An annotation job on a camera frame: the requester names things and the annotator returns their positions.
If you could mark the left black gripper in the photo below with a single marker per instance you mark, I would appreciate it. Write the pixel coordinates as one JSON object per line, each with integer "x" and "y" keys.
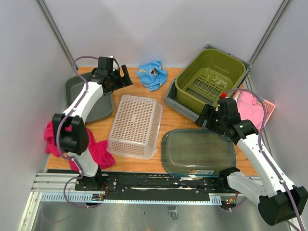
{"x": 124, "y": 81}

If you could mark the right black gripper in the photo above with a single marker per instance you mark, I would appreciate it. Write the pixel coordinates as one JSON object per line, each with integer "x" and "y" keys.
{"x": 209, "y": 111}

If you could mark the olive green plastic basin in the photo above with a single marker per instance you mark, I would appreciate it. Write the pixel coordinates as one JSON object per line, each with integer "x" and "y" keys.
{"x": 209, "y": 79}

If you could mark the translucent blue plastic tub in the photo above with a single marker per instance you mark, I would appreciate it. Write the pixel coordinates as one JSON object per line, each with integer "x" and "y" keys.
{"x": 192, "y": 151}

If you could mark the dark grey plastic tray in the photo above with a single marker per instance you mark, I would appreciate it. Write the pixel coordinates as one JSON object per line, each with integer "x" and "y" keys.
{"x": 102, "y": 109}

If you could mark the white perforated plastic basket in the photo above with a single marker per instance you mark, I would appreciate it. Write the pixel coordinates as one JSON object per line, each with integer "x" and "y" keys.
{"x": 135, "y": 128}

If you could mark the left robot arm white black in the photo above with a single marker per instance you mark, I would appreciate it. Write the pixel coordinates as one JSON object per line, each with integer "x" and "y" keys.
{"x": 70, "y": 133}

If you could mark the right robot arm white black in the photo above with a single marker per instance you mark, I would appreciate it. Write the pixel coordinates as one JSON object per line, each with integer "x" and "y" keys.
{"x": 277, "y": 198}

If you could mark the blue patterned cloth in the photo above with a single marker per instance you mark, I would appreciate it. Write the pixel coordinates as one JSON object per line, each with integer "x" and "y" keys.
{"x": 152, "y": 75}

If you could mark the grey plastic bin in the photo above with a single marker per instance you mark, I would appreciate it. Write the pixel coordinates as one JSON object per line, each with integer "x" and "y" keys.
{"x": 173, "y": 101}

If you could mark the pink folded cloth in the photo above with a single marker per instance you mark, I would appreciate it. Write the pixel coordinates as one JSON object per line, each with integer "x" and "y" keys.
{"x": 249, "y": 109}

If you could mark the pink plastic basket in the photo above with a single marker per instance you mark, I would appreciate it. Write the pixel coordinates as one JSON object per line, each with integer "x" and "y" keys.
{"x": 268, "y": 105}

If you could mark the magenta cloth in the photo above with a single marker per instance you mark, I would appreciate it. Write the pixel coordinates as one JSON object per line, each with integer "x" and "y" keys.
{"x": 97, "y": 150}

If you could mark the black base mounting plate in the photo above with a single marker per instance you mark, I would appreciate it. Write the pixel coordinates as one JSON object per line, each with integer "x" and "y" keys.
{"x": 152, "y": 187}

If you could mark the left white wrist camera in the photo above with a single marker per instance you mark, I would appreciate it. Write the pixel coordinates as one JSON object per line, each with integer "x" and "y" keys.
{"x": 115, "y": 63}

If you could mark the aluminium frame rail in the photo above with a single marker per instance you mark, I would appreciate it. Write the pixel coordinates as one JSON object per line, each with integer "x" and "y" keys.
{"x": 61, "y": 186}

